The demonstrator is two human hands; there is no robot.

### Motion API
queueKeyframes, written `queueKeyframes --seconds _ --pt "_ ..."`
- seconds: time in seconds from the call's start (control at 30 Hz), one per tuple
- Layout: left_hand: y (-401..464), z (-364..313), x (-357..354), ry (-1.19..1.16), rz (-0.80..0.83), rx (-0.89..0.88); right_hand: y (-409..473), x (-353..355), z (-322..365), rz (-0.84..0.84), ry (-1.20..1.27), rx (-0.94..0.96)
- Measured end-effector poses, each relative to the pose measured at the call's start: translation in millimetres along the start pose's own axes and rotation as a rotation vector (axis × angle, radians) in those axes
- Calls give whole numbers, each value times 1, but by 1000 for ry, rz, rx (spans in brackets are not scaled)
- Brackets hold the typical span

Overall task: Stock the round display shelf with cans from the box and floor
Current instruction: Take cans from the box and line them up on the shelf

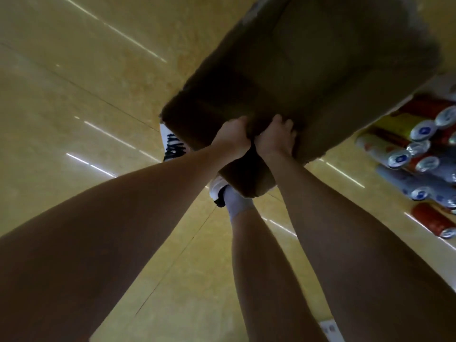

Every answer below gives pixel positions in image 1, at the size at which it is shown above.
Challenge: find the person's right hand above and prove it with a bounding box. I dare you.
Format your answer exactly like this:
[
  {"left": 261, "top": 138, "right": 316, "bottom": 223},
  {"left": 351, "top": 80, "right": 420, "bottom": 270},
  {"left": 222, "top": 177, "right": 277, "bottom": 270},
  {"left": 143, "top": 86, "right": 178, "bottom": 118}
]
[{"left": 253, "top": 114, "right": 298, "bottom": 161}]

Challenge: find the person's left hand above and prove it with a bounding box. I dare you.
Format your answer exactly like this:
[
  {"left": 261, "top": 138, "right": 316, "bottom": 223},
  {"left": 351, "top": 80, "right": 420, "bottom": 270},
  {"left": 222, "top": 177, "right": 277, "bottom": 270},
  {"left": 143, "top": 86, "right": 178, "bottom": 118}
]
[{"left": 210, "top": 115, "right": 252, "bottom": 162}]

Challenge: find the brown cardboard box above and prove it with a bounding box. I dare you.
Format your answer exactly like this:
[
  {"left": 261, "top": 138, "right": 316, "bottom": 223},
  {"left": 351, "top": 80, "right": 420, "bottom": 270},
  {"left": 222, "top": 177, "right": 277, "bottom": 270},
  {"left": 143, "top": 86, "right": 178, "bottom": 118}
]
[{"left": 160, "top": 0, "right": 442, "bottom": 198}]

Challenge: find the cluster of cans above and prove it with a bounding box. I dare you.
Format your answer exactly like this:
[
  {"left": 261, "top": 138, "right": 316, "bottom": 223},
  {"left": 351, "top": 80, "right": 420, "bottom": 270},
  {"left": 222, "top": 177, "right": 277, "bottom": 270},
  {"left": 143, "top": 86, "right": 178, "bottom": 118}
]
[{"left": 354, "top": 94, "right": 456, "bottom": 240}]

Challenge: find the person's right forearm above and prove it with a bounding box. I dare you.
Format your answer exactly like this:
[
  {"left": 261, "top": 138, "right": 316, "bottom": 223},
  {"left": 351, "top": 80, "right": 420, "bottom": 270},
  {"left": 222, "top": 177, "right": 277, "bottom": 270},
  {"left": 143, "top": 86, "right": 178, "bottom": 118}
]
[{"left": 265, "top": 152, "right": 456, "bottom": 342}]

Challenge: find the person's left forearm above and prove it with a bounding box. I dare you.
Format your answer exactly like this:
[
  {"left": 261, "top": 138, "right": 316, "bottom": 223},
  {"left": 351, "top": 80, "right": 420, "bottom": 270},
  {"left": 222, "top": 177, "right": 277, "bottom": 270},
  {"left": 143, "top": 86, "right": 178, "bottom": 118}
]
[{"left": 0, "top": 145, "right": 236, "bottom": 342}]

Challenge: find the person's right white shoe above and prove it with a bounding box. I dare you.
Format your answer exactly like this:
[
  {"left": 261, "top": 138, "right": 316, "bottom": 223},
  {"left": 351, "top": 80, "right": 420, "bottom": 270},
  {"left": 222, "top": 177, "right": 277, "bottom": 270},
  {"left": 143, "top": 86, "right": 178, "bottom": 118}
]
[{"left": 208, "top": 176, "right": 230, "bottom": 208}]

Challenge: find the person's white shoe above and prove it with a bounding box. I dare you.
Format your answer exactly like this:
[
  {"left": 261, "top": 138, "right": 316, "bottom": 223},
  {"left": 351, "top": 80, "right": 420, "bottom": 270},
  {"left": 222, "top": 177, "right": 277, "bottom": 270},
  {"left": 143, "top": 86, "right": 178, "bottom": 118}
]
[
  {"left": 208, "top": 176, "right": 230, "bottom": 208},
  {"left": 159, "top": 123, "right": 190, "bottom": 162}
]

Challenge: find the person's left white shoe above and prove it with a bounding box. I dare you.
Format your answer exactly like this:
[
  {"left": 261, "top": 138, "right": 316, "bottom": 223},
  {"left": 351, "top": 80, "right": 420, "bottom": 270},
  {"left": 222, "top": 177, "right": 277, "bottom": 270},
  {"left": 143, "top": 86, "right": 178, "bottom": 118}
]
[{"left": 159, "top": 123, "right": 190, "bottom": 162}]

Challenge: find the person's right white sock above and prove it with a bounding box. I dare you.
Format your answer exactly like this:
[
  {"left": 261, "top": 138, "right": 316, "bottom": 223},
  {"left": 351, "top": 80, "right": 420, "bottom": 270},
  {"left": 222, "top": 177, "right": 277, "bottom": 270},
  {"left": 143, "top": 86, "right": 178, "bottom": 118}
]
[{"left": 223, "top": 185, "right": 257, "bottom": 221}]

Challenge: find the person's right leg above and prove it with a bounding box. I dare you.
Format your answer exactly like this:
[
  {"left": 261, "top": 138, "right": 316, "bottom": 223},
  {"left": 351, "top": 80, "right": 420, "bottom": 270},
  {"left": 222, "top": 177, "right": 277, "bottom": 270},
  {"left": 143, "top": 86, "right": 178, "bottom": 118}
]
[{"left": 229, "top": 208, "right": 328, "bottom": 342}]

